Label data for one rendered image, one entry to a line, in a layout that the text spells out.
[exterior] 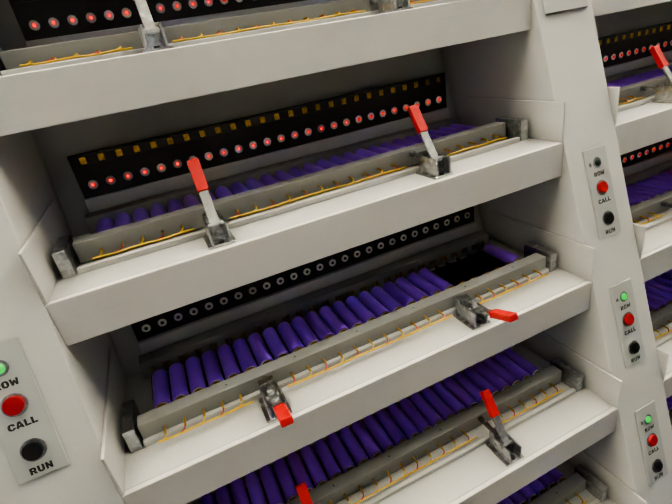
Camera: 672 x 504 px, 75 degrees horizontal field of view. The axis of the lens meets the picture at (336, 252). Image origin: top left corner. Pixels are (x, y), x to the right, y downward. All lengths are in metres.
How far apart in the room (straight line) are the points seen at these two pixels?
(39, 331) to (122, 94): 0.22
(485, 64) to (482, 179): 0.22
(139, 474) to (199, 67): 0.40
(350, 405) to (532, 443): 0.28
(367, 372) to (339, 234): 0.16
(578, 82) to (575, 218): 0.18
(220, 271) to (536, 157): 0.41
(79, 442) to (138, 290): 0.14
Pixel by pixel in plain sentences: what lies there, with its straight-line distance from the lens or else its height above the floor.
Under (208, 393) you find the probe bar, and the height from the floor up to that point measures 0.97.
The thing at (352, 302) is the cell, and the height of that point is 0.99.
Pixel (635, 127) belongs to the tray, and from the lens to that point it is 0.76.
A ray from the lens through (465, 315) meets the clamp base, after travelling 0.58.
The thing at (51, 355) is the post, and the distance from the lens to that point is 0.46.
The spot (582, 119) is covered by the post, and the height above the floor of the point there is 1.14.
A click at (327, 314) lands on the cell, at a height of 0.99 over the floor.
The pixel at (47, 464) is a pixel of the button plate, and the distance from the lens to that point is 0.49.
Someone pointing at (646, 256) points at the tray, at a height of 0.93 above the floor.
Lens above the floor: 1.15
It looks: 8 degrees down
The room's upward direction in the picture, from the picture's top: 16 degrees counter-clockwise
